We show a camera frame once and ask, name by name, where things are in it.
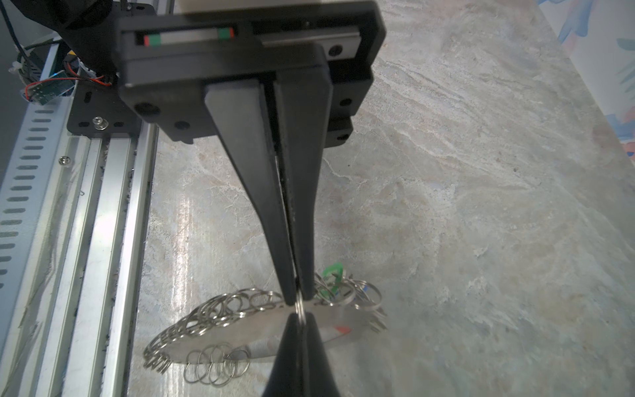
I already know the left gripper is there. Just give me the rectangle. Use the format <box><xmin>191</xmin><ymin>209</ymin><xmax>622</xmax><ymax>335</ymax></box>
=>
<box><xmin>116</xmin><ymin>1</ymin><xmax>386</xmax><ymax>305</ymax></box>

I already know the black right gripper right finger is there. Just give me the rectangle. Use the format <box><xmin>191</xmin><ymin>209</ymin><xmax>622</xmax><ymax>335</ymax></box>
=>
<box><xmin>301</xmin><ymin>312</ymin><xmax>341</xmax><ymax>397</ymax></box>

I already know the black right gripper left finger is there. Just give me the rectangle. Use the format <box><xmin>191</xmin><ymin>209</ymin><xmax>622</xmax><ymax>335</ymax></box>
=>
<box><xmin>263</xmin><ymin>314</ymin><xmax>304</xmax><ymax>397</ymax></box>

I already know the green key tag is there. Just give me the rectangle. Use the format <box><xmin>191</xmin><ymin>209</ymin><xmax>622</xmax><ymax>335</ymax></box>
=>
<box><xmin>319</xmin><ymin>262</ymin><xmax>344</xmax><ymax>299</ymax></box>

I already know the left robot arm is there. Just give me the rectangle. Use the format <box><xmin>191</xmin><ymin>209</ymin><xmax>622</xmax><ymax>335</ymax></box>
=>
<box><xmin>16</xmin><ymin>1</ymin><xmax>386</xmax><ymax>304</ymax></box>

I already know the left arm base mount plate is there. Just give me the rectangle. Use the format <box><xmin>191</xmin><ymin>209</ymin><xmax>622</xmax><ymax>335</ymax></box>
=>
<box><xmin>66</xmin><ymin>80</ymin><xmax>142</xmax><ymax>138</ymax></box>

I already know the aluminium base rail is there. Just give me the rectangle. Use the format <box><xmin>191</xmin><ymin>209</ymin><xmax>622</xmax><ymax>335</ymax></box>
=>
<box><xmin>1</xmin><ymin>83</ymin><xmax>158</xmax><ymax>396</ymax></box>

